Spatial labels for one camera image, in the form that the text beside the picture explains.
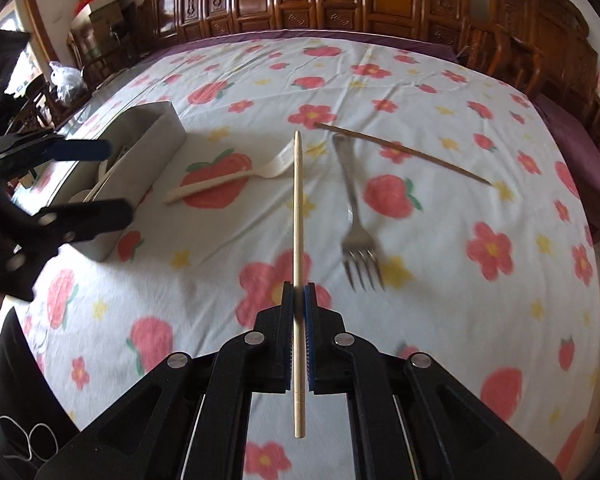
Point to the wooden window frame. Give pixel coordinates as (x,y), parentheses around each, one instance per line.
(40,25)

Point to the metal fork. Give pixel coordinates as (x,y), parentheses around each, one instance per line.
(360,235)

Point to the light wooden chopstick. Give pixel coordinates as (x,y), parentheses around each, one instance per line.
(298,210)

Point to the beige plastic fork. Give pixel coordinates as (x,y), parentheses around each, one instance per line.
(280,162)

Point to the person's black clothing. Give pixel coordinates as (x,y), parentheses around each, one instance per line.
(25,375)

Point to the rectangular metal tray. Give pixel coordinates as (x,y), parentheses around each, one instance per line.
(150,160)

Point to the red item on boxes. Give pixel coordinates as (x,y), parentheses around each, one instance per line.
(83,8)

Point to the strawberry flower print tablecloth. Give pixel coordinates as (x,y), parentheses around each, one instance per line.
(430,260)

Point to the purple armchair cushion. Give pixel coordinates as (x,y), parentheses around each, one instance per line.
(575,150)

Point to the carved wooden sofa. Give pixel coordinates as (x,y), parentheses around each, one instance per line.
(305,0)

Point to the dark wooden dining chair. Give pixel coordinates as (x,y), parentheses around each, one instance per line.
(45,105)

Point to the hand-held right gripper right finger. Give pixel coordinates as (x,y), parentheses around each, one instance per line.
(310,340)

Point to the white plastic bag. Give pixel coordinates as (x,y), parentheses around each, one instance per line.
(66,79)

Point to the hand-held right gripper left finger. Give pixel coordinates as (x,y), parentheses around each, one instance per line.
(290,340)

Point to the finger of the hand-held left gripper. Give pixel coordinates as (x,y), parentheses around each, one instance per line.
(105,216)
(82,150)

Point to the beige plastic spoon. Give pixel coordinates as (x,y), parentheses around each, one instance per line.
(105,177)

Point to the dark wooden chopstick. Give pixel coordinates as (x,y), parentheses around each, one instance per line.
(405,154)

